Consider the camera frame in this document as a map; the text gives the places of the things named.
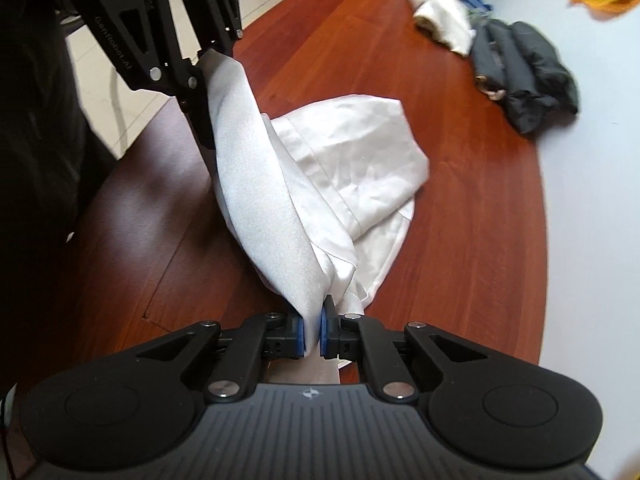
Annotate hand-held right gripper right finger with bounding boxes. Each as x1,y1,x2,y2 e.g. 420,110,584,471
320,296,488,403

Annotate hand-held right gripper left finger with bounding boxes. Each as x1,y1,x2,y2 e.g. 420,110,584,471
137,312,306,403

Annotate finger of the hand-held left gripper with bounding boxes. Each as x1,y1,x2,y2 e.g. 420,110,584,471
70,0,217,150
186,0,245,61

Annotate beige short-sleeved shirt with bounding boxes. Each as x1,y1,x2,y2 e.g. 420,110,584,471
199,50,432,386

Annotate cream garment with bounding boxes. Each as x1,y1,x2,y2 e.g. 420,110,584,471
407,0,476,57

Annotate dark grey garment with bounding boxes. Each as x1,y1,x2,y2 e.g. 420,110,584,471
470,19,581,135

